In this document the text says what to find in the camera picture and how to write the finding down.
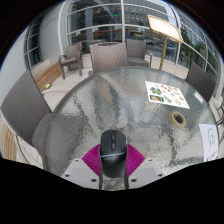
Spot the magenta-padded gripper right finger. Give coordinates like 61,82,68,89
123,143,164,190

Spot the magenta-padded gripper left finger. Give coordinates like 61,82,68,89
61,143,104,190

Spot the black computer mouse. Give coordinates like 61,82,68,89
98,129,128,179

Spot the white printed mouse pad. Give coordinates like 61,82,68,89
199,123,220,163

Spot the tan tape roll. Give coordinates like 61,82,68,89
169,110,188,129

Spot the colourful printed menu card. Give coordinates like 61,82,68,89
145,80,191,110

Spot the wooden slatted bench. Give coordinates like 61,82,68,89
0,122,18,161
31,59,63,93

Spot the grey wicker chair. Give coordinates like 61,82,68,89
88,42,129,76
125,38,154,68
58,42,84,80
0,69,55,169
184,59,217,103

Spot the golden menu stand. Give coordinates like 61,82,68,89
146,14,185,72

